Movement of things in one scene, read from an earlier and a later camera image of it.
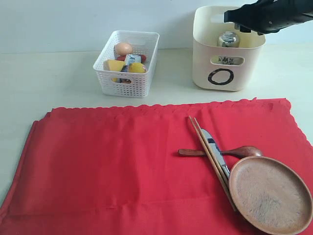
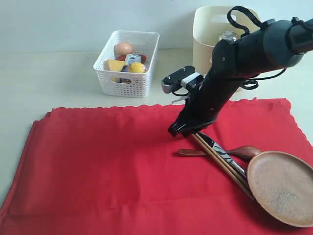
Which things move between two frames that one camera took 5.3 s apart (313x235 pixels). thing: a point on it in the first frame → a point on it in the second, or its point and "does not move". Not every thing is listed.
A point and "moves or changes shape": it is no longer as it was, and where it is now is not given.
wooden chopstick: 210,162 → 220,165
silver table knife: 216,150 → 224,155
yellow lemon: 137,67 does not move
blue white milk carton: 129,59 does not move
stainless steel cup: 229,39 does not move
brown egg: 123,49 does not move
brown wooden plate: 271,195 moves or changes shape
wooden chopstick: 222,175 → 225,164
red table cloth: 116,170 does not move
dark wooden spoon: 245,152 does not move
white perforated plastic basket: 123,84 does not move
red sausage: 122,58 does not move
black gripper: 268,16 → 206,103
